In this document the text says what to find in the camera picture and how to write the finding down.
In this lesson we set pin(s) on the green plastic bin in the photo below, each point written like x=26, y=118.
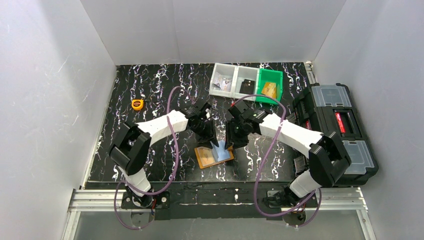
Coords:
x=267, y=75

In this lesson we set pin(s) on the left grey plastic bin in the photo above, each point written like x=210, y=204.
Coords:
x=225, y=70

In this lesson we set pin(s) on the aluminium frame rail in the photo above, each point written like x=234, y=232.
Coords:
x=342, y=215

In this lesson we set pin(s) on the middle grey plastic bin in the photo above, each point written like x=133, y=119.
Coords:
x=246, y=81

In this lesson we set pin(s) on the black plastic toolbox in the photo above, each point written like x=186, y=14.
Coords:
x=329, y=107

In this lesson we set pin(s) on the black credit card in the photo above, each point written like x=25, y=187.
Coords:
x=249, y=84

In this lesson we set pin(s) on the gold card in holder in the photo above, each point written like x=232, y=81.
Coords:
x=205, y=156

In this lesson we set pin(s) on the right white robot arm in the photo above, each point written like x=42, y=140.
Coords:
x=326, y=154

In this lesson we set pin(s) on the black card in bin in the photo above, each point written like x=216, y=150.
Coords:
x=245, y=89

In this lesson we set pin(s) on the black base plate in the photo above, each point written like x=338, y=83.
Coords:
x=215, y=200

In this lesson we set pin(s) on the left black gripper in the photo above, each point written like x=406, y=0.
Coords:
x=206, y=132

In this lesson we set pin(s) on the photo cards in bin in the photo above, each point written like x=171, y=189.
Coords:
x=224, y=83

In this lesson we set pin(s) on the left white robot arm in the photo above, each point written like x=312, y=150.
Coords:
x=129, y=149

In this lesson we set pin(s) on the yellow tape measure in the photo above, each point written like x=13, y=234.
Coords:
x=137, y=104

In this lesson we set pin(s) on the grey plastic bin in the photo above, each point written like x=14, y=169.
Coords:
x=246, y=81
x=225, y=70

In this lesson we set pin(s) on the gold credit card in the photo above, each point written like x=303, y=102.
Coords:
x=262, y=91

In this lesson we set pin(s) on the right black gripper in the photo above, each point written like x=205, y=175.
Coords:
x=236, y=134

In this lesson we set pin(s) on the orange leather card holder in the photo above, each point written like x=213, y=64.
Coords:
x=221, y=155

